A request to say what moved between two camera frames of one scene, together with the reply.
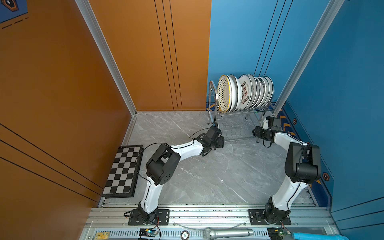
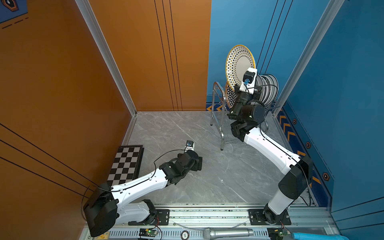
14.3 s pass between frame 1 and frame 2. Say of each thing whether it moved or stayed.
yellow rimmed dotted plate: moved
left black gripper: moved
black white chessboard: stayed
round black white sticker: stayed
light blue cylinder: stayed
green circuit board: stayed
